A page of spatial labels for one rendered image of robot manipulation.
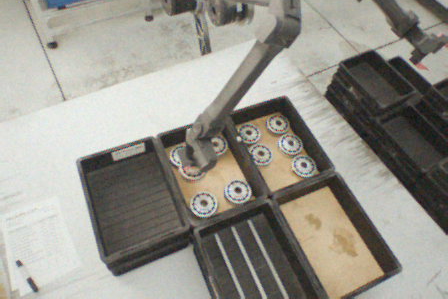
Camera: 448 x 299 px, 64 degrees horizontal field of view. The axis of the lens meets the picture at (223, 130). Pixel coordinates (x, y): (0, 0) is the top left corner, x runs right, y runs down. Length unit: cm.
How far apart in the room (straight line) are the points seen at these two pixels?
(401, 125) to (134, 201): 174
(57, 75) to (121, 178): 168
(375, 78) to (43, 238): 205
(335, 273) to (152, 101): 111
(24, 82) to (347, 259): 248
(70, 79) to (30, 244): 163
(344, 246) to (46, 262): 109
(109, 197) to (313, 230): 77
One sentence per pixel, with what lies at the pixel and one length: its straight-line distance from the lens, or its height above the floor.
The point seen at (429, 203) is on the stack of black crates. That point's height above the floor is 34.
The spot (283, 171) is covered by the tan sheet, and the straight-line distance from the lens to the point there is 149.
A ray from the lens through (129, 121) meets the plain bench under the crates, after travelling 174.
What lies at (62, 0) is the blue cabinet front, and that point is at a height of 37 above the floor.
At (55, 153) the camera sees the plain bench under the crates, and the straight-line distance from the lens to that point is 172.
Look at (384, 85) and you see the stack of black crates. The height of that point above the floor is 49.
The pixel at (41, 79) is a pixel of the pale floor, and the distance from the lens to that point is 300.
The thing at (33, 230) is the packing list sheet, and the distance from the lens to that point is 159.
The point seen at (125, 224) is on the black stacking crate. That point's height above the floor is 83.
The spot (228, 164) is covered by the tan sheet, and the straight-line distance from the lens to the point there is 146.
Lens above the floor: 210
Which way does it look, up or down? 56 degrees down
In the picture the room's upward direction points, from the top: 10 degrees clockwise
